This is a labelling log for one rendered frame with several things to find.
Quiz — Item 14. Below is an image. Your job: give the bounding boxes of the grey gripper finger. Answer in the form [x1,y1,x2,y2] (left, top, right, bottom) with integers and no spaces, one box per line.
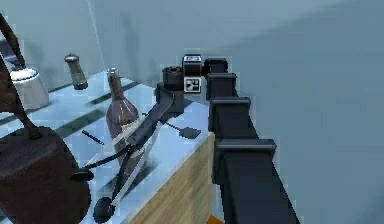
[70,109,162,183]
[92,114,168,224]

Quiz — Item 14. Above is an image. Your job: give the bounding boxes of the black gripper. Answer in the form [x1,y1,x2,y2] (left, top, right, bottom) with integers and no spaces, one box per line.
[154,65,186,116]

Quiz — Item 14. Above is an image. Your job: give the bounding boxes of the black spatula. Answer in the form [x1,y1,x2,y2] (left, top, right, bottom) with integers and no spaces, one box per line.
[142,112,202,140]

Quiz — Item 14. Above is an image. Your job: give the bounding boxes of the small dark blue stick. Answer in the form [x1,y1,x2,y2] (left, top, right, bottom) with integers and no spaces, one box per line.
[81,129,105,146]

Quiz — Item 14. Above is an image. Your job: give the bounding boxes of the brown glass wine bottle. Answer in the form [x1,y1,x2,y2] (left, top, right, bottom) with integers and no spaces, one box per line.
[105,67,141,168]

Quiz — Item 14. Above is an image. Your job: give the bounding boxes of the wooden counter with pale top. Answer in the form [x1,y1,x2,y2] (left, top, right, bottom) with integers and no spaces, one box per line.
[0,71,216,224]

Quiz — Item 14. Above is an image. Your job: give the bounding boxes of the dark brown kettle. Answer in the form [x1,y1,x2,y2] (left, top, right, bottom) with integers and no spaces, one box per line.
[0,54,93,224]

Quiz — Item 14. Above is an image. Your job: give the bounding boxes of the dark pepper shaker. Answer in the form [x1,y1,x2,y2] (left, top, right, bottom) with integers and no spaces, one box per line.
[63,53,90,91]

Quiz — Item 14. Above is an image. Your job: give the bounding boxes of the white kettle with dark handle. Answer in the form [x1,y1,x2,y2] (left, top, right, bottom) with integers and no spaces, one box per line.
[0,12,51,111]

